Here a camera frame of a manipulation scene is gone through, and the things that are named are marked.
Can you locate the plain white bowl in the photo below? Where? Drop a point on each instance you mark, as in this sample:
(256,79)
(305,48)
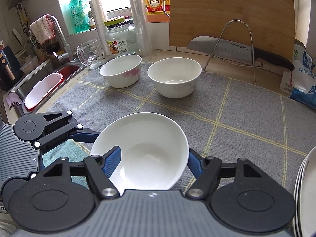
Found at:
(155,151)

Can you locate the clear glass mug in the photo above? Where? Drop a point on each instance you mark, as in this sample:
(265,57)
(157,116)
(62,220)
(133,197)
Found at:
(90,54)

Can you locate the teal happy towel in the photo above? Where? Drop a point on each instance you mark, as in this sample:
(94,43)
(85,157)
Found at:
(74,151)

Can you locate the metal wire stand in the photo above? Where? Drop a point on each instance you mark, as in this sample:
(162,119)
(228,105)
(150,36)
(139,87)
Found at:
(229,51)

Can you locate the green dish soap bottle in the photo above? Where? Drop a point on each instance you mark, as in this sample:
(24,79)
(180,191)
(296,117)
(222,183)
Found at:
(79,14)

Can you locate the white plate with fruit print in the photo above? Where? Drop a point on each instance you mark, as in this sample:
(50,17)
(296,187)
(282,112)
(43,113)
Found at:
(304,221)

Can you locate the white bowl with pink flowers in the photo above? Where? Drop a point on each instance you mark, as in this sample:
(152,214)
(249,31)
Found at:
(123,71)

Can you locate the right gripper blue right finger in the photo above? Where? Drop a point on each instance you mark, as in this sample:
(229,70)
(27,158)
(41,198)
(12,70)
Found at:
(206,171)

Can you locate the kitchen knife black handle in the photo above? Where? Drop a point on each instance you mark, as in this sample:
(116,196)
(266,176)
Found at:
(197,43)

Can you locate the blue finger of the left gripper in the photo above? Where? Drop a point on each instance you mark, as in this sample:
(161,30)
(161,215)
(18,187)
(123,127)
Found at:
(50,129)
(56,176)

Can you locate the white bowl with pale flowers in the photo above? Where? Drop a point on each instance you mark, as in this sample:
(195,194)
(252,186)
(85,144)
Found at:
(175,77)

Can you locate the red white basin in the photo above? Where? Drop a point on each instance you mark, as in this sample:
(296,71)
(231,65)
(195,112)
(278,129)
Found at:
(46,86)

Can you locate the orange cooking wine jug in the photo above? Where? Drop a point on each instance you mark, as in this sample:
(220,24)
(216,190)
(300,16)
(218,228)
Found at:
(156,1)

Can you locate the grey checked cloth mat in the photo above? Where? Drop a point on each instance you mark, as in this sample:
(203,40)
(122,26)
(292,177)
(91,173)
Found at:
(223,117)

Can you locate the glass jar green lid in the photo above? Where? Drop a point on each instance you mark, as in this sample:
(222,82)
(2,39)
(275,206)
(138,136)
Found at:
(121,37)

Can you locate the plastic wrap roll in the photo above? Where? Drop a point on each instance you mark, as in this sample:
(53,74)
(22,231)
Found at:
(100,18)
(140,24)

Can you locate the metal faucet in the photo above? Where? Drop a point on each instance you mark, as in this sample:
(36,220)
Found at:
(67,56)

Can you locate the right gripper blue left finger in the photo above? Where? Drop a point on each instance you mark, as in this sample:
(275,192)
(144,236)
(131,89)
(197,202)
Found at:
(99,169)

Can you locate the stainless sink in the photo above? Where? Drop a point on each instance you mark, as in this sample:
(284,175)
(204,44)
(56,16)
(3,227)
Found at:
(24,86)

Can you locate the pink striped dish cloth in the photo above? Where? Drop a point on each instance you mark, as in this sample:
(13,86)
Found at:
(43,29)

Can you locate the bamboo cutting board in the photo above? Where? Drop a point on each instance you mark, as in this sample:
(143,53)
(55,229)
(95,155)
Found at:
(266,24)

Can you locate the blue white salt bag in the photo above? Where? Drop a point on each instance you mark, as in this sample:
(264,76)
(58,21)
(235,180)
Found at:
(300,83)

